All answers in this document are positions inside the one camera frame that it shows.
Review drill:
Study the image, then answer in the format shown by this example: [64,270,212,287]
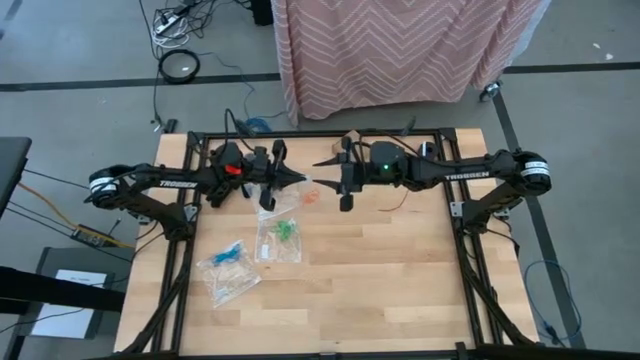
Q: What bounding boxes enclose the white cable coil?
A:
[151,27,192,50]

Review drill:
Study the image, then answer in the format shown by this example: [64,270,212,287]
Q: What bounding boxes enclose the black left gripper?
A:
[247,138,308,212]

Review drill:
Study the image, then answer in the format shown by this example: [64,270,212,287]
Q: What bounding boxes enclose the black power brick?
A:
[69,223,109,250]

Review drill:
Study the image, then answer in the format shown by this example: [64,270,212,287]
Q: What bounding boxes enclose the black left wrist camera cable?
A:
[222,108,256,154]

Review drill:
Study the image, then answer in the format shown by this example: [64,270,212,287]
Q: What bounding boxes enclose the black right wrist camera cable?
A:
[357,130,426,156]

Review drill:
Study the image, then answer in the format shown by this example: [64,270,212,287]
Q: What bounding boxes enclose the white paper sheet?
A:
[30,269,109,340]

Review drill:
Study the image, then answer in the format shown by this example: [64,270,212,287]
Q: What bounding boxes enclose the black bar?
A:
[0,264,126,315]

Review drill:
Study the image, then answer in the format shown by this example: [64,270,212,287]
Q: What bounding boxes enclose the blue floor cable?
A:
[522,258,584,347]

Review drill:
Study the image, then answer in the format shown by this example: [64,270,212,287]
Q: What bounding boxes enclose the black side desk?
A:
[0,136,33,221]

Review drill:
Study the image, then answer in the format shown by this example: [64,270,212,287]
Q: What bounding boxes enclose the yellow floor cable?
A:
[18,182,135,250]

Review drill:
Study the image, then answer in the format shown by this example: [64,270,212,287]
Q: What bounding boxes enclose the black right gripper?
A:
[312,135,411,213]

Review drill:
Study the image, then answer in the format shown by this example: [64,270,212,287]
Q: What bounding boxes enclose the black floor box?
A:
[251,0,275,27]

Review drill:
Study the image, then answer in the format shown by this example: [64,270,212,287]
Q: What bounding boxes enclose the pink chevron curtain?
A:
[269,0,551,127]

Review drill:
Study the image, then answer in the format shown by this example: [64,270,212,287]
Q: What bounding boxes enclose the grey floor mat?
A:
[30,246,137,341]

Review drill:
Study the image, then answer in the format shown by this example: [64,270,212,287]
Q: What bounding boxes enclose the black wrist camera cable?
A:
[222,108,256,154]
[357,130,426,156]

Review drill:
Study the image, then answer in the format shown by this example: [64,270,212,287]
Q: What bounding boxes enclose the clear plastic zip bag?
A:
[253,214,305,265]
[289,174,324,209]
[249,182,301,222]
[195,239,264,309]

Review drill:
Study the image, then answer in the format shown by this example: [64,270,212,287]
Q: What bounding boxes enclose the black aluminium table frame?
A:
[84,127,640,360]

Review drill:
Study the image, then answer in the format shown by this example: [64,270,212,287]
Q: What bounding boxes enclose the white power strip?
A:
[153,13,182,35]

